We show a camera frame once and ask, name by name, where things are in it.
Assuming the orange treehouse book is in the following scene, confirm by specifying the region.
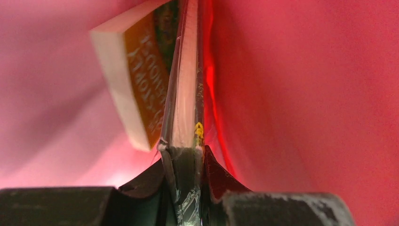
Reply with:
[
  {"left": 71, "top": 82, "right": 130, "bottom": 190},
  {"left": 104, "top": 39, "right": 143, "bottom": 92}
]
[{"left": 90, "top": 0, "right": 179, "bottom": 152}]

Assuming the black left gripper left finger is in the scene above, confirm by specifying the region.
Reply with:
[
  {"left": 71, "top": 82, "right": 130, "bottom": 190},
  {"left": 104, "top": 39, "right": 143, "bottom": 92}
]
[{"left": 0, "top": 161, "right": 176, "bottom": 226}]

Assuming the pink student backpack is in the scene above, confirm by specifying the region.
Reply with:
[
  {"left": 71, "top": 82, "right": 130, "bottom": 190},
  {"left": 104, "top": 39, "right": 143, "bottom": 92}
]
[{"left": 0, "top": 0, "right": 399, "bottom": 226}]

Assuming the green wonderland book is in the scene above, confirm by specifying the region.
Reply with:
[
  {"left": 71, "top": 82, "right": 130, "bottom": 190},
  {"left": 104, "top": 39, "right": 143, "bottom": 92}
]
[{"left": 157, "top": 0, "right": 203, "bottom": 226}]

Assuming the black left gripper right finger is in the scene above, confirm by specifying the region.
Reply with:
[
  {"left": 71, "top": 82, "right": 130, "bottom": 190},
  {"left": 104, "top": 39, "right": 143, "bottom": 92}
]
[{"left": 201, "top": 146, "right": 356, "bottom": 226}]

